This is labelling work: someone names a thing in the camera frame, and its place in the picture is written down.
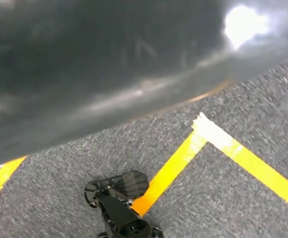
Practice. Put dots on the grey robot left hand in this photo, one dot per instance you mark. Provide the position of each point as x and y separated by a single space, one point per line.
109 49

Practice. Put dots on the black robot wheel leg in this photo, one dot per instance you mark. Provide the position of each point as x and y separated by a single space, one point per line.
116 210

